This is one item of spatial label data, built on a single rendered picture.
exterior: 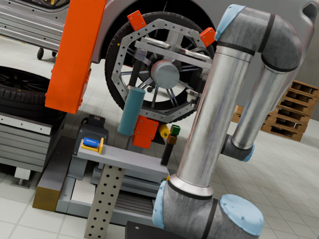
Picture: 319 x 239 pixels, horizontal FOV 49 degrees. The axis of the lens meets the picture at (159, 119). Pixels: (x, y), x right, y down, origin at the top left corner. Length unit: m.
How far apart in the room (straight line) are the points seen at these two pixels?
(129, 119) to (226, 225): 0.94
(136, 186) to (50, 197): 0.53
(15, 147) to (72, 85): 0.50
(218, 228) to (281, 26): 0.62
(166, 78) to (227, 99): 0.80
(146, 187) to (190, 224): 1.09
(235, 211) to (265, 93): 0.39
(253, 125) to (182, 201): 0.41
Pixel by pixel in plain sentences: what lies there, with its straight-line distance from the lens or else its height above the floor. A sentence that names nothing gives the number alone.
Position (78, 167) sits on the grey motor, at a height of 0.15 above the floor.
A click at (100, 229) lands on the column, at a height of 0.06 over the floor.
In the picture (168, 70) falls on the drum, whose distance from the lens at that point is 1.80.
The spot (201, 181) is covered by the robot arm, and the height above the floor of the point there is 0.66.
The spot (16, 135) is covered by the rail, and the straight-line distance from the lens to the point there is 2.04.
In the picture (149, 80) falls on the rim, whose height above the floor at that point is 0.77.
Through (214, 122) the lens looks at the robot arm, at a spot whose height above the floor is 0.85.
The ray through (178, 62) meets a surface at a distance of 2.47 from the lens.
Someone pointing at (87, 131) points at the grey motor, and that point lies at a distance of 2.06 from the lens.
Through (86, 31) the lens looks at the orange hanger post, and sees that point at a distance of 1.79.
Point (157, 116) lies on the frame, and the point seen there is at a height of 0.60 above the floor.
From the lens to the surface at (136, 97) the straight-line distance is 1.83.
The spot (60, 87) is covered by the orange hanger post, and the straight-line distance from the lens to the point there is 1.84.
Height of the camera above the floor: 1.04
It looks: 13 degrees down
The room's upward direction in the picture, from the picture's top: 18 degrees clockwise
